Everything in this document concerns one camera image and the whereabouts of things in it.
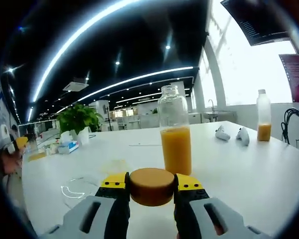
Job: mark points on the dark tall tumbler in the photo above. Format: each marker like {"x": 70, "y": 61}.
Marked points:
{"x": 32, "y": 142}

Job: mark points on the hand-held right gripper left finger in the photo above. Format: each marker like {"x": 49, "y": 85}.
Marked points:
{"x": 74, "y": 216}

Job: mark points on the blue white wall poster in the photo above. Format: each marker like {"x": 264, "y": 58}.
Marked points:
{"x": 5, "y": 112}

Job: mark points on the white plant pot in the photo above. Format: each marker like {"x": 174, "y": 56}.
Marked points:
{"x": 83, "y": 137}

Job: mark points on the white handheld controller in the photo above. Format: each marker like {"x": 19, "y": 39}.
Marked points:
{"x": 243, "y": 137}
{"x": 223, "y": 134}

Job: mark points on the thin ceiling light strip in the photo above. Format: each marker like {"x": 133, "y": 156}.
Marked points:
{"x": 139, "y": 77}

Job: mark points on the black wall monitor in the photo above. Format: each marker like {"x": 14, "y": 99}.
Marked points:
{"x": 259, "y": 22}

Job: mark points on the steel sink with faucet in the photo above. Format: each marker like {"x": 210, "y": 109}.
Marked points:
{"x": 220, "y": 114}

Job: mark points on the white table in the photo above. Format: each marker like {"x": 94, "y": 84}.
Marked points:
{"x": 226, "y": 174}

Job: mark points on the blue white tissue pack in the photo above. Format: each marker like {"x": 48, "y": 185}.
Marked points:
{"x": 68, "y": 147}

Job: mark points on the round cork bottle cap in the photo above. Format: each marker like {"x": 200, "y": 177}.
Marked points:
{"x": 152, "y": 186}

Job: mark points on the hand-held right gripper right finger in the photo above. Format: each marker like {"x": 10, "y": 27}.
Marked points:
{"x": 234, "y": 219}

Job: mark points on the long curved ceiling light strip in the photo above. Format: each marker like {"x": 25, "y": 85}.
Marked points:
{"x": 72, "y": 37}

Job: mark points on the ceiling air conditioner unit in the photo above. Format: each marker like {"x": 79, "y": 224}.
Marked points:
{"x": 76, "y": 85}

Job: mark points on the clear Petri dish lid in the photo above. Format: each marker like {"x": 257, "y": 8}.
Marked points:
{"x": 77, "y": 188}

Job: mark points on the slim bottle with orange liquid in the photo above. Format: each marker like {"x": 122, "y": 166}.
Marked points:
{"x": 264, "y": 132}

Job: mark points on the crumpled clear plastic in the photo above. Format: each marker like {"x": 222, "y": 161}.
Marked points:
{"x": 52, "y": 149}

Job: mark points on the glass bottle of liquid culture medium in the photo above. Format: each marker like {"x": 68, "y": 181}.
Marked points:
{"x": 175, "y": 149}

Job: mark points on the purple screen monitor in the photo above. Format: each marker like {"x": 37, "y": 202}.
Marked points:
{"x": 297, "y": 79}

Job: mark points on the person's left hand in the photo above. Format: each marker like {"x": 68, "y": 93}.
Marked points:
{"x": 12, "y": 164}

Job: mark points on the glass container with orange liquid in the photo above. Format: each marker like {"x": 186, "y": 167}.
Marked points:
{"x": 37, "y": 156}

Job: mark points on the green leafy plant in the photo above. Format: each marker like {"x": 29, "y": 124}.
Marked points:
{"x": 77, "y": 117}

